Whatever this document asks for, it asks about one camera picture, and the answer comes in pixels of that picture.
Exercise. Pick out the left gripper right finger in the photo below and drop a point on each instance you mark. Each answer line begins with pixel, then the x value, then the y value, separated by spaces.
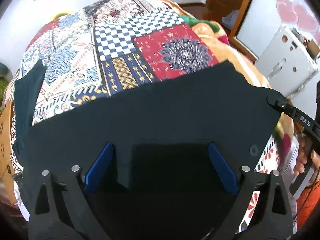
pixel 271 217

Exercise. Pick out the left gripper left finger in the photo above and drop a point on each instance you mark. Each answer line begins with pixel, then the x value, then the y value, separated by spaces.
pixel 58 207

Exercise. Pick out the black pants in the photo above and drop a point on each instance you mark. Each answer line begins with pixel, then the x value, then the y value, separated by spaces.
pixel 160 183

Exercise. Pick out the person right hand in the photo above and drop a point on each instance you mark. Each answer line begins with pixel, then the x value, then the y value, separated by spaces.
pixel 302 159

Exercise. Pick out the bamboo lap desk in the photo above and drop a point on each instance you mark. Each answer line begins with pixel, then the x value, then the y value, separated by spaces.
pixel 7 169

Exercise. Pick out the white cabinet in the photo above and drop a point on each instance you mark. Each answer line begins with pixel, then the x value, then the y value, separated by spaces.
pixel 286 63

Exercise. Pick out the folded dark teal pants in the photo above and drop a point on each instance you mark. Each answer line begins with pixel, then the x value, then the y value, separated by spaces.
pixel 26 93

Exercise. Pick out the wooden wardrobe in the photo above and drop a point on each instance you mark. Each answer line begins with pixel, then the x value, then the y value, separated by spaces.
pixel 223 8

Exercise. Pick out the patchwork patterned bedspread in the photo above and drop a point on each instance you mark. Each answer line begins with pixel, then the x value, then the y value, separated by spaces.
pixel 115 45

